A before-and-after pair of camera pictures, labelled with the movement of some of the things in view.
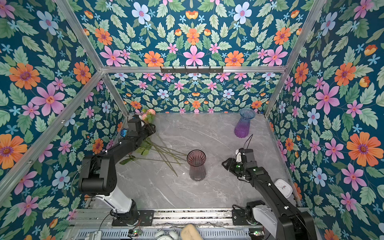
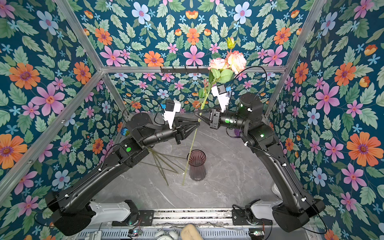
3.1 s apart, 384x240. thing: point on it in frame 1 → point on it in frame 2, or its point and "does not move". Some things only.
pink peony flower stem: (157, 148) → (222, 68)
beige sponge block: (189, 232) does not move
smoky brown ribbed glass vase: (197, 159) does not move
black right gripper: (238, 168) → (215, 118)
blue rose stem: (124, 132) does not move
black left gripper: (150, 129) → (178, 127)
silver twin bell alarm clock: (166, 232) does not move
